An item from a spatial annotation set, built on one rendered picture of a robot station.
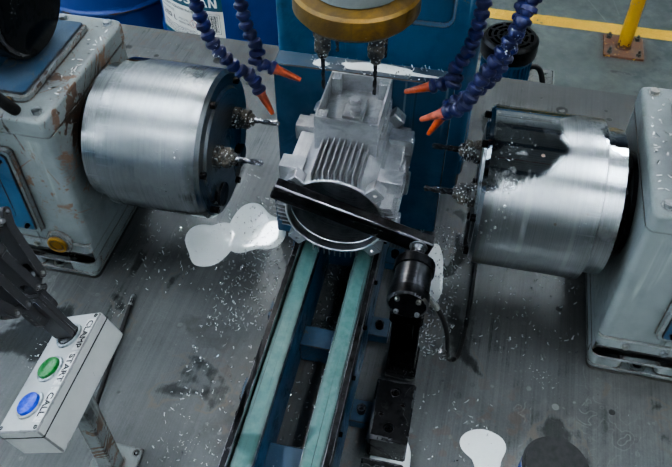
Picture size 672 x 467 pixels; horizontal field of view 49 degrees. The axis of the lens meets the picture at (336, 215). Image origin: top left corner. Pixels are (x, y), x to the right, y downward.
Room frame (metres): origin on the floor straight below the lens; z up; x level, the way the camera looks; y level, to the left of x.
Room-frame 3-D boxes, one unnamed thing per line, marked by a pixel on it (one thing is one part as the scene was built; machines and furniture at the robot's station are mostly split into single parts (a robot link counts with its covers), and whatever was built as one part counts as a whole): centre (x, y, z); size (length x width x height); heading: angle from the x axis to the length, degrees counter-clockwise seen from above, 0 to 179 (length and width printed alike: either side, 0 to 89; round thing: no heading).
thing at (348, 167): (0.88, -0.02, 1.02); 0.20 x 0.19 x 0.19; 167
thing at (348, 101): (0.92, -0.03, 1.11); 0.12 x 0.11 x 0.07; 167
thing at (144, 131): (0.96, 0.33, 1.04); 0.37 x 0.25 x 0.25; 78
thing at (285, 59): (1.03, -0.05, 0.97); 0.30 x 0.11 x 0.34; 78
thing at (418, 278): (0.82, -0.18, 0.92); 0.45 x 0.13 x 0.24; 168
